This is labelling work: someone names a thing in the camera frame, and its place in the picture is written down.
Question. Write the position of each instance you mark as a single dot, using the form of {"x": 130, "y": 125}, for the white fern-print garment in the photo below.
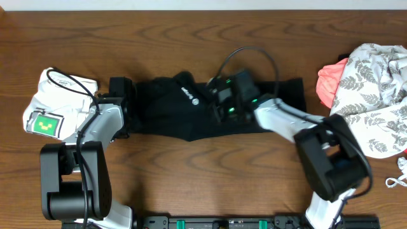
{"x": 371, "y": 97}

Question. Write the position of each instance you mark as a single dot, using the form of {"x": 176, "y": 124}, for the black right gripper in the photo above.
{"x": 216, "y": 105}

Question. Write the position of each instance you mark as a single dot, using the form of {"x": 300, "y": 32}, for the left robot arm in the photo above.
{"x": 75, "y": 183}

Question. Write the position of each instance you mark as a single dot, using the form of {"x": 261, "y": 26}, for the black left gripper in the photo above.
{"x": 122, "y": 134}

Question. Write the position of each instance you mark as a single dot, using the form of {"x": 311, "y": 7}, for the folded white pixel-print t-shirt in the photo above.
{"x": 59, "y": 106}

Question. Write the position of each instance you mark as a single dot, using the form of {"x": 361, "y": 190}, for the coral pink garment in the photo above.
{"x": 328, "y": 80}

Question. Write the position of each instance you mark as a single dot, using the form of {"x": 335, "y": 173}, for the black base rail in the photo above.
{"x": 276, "y": 222}

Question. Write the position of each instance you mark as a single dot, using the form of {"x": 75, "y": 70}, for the black t-shirt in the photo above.
{"x": 179, "y": 107}

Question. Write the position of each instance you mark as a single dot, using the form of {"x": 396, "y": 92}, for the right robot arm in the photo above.
{"x": 332, "y": 160}

